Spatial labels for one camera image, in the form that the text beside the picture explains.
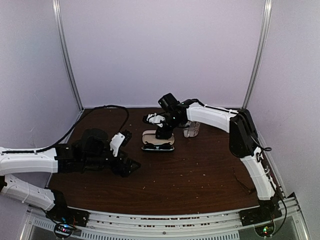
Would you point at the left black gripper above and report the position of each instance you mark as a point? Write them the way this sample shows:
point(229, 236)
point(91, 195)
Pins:
point(125, 171)

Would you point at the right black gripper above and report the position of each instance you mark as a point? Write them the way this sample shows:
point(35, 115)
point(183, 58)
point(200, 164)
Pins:
point(166, 134)

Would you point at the black glasses case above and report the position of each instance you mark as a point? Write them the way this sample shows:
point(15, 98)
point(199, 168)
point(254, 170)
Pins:
point(149, 136)

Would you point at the black sunglasses dark lenses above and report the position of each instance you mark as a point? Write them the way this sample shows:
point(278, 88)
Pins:
point(158, 147)

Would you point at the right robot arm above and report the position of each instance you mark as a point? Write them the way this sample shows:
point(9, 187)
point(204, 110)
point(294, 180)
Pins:
point(237, 137)

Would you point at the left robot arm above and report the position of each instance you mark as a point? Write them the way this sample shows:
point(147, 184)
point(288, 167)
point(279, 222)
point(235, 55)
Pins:
point(92, 152)

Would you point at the patterned mug yellow inside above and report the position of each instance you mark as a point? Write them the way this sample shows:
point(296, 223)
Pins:
point(191, 129)

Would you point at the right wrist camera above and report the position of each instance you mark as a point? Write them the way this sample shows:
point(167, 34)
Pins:
point(154, 119)

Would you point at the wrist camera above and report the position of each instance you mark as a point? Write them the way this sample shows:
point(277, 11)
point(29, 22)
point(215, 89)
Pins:
point(154, 119)
point(119, 140)

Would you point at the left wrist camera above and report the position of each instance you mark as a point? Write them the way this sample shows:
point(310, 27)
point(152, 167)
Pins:
point(119, 140)

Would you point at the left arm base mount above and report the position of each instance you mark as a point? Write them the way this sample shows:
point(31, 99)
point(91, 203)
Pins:
point(65, 219)

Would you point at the tortoise frame glasses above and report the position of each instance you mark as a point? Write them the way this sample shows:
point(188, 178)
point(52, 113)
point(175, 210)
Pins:
point(244, 187)

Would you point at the front aluminium rail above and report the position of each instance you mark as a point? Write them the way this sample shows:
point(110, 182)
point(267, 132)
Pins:
point(225, 225)

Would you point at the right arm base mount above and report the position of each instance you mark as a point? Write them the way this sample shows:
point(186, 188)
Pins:
point(262, 218)

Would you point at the right aluminium frame post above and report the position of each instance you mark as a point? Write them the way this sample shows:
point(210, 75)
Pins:
point(264, 31)

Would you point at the aluminium frame post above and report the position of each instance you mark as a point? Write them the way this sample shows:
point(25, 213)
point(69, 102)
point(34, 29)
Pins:
point(264, 31)
point(65, 53)

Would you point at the left aluminium frame post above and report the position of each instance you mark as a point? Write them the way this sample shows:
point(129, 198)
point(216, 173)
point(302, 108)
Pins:
point(65, 53)

